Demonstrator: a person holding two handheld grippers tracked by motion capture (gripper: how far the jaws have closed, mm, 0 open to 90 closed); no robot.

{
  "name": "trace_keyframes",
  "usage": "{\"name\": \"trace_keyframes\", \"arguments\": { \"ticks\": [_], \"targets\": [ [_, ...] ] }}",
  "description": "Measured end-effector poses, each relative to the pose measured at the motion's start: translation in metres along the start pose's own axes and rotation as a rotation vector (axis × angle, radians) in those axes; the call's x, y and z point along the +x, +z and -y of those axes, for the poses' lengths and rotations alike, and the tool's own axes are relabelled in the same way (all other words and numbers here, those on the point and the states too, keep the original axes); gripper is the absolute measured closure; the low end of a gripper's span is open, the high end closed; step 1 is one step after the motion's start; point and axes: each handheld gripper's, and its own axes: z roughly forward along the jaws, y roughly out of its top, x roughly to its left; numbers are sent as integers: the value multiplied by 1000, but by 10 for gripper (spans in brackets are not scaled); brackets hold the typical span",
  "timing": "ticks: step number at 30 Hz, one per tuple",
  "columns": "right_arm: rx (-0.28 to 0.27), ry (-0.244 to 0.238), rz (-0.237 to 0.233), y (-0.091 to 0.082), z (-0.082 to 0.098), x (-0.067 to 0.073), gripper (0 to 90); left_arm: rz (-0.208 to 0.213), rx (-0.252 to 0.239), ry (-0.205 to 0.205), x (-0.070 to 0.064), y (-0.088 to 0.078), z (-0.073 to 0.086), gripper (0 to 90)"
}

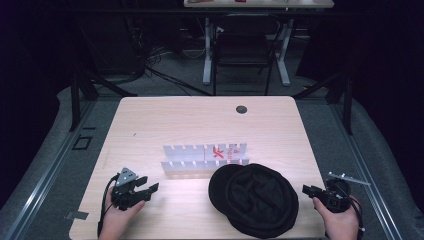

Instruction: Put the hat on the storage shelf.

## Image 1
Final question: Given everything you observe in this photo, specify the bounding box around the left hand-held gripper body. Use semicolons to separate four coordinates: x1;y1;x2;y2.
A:
110;167;139;212

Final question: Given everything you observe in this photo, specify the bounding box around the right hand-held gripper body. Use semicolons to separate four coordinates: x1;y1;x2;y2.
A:
320;171;371;214

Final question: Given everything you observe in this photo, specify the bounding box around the person's right hand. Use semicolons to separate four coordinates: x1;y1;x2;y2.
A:
312;197;361;240

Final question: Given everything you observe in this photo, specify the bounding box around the person's left hand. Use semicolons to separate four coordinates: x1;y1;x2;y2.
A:
99;195;147;240

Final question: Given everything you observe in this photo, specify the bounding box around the grey tape strip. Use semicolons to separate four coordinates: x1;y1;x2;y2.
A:
64;210;90;221

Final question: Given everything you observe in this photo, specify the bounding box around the black cloth hat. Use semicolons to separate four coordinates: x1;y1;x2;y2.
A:
207;162;300;240

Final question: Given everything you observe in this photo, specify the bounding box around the white slotted rack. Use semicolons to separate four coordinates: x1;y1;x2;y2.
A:
161;142;251;173

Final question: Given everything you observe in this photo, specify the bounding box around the black metal stand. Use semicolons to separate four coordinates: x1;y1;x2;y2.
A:
292;68;355;136
68;64;138;132

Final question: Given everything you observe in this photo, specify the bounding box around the black chair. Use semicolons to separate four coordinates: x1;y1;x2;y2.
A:
212;13;282;97

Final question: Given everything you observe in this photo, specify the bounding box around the white-legged desk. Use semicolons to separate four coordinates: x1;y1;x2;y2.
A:
183;0;335;88

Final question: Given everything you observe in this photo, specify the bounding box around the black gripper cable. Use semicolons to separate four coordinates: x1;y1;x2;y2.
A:
96;173;120;238
348;194;366;240

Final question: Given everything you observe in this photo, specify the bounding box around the aluminium floor rail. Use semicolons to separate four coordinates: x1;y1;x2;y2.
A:
328;99;404;240
1;99;98;240

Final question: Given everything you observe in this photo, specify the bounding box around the bundle of floor cables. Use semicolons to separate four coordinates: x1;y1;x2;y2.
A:
133;19;214;98

